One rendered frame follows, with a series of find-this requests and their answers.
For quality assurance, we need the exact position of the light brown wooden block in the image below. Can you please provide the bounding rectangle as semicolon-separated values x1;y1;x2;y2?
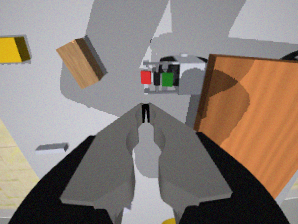
56;38;104;89

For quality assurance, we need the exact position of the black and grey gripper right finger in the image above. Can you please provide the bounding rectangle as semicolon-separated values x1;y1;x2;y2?
146;103;290;224

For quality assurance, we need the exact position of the yellow rectangular bar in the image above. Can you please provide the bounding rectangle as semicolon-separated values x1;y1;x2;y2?
0;37;31;63

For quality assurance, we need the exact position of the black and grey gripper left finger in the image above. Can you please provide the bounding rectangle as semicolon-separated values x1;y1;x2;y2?
8;103;146;224

